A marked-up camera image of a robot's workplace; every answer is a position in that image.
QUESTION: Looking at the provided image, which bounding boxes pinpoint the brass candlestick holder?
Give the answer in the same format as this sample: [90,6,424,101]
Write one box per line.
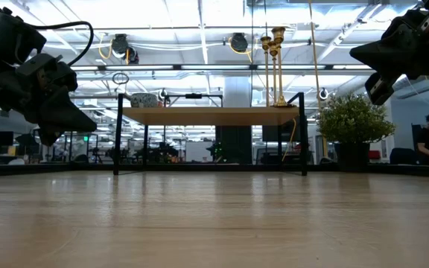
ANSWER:
[271,26,290,109]
[260,35,273,108]
[268,40,281,108]

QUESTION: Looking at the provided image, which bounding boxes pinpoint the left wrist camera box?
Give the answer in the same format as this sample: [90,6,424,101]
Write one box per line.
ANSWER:
[0,6,48,65]

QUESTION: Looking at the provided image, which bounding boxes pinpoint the black aluminium table frame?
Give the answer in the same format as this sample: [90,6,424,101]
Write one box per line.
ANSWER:
[0,162,429,179]

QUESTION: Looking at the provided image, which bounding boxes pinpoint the dark blue chair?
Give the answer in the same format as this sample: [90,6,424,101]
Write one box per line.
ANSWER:
[389,147,417,165]

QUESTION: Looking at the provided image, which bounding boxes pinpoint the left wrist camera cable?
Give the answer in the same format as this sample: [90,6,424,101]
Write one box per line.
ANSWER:
[0,0,95,67]

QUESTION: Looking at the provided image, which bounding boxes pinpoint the green potted plant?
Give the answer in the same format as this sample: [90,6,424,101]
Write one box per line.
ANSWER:
[315,91,397,173]

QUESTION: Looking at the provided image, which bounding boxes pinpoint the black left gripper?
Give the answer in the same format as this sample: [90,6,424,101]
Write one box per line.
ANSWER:
[5,54,98,147]

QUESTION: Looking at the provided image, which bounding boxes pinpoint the wooden shelf with black legs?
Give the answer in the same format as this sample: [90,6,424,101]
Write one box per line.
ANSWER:
[112,92,309,176]

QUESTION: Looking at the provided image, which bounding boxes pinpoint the long hanging yellow cable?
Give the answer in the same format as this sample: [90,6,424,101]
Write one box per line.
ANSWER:
[308,0,330,159]

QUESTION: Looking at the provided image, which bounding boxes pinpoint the concrete column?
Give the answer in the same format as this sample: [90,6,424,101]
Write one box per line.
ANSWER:
[223,76,253,165]

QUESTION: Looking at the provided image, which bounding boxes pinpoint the whiteboard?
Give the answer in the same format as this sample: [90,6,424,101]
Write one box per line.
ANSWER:
[185,140,214,162]

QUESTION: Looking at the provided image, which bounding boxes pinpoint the drooping yellow cable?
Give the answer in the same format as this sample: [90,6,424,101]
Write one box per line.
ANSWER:
[281,118,298,163]

